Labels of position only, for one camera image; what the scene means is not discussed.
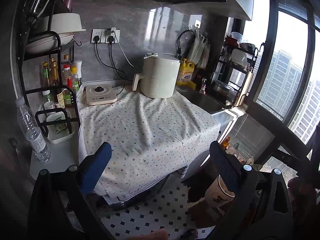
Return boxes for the white round trash bin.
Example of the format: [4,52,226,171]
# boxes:
[204,175,235,208]

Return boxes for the steel kitchen sink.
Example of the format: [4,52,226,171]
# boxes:
[180,91,223,114]

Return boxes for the black kitchen shelf rack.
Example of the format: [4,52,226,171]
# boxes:
[15,0,82,138]

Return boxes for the person's right hand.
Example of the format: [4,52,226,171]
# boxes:
[288,177,319,231]

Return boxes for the white laundry detergent bottle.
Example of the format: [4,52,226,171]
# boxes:
[226,142,239,158]

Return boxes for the white plastic tray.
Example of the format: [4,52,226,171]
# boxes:
[46,112,75,144]

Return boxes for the floral white tablecloth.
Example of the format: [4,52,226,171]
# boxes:
[76,87,220,199]

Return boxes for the cream induction cooker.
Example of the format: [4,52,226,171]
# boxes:
[86,84,118,106]

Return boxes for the clear water bottle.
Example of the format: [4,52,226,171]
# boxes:
[15,97,50,163]

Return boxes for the wooden cutting board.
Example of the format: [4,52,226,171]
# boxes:
[234,71,253,107]

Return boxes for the small pink figurine bottle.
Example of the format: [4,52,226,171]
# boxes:
[199,78,207,95]

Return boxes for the black dish rack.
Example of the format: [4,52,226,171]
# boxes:
[210,32,261,108]

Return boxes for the yellow cap green bottle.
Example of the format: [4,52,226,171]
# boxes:
[71,66,79,92]

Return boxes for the red cap sauce bottle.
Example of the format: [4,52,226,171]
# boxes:
[62,63,73,108]

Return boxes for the amber oil bottle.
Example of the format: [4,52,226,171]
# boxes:
[50,57,60,86]

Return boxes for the yellow detergent jug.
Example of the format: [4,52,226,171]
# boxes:
[176,59,196,90]

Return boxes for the white pepper grinder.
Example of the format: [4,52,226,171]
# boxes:
[73,60,82,85]

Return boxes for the hanging plastic bags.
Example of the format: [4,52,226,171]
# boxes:
[187,30,210,69]

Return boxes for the white air fryer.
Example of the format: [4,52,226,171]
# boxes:
[132,53,180,99]

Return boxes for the white mixing bowl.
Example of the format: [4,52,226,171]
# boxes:
[51,13,86,34]

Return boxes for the coiled black cable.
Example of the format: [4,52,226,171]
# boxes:
[175,29,196,61]

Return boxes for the black power cable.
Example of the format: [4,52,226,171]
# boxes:
[94,36,133,97]

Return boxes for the wall power socket panel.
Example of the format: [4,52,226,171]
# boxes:
[91,28,120,43]

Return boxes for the white charger cable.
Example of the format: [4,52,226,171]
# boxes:
[109,27,173,68]

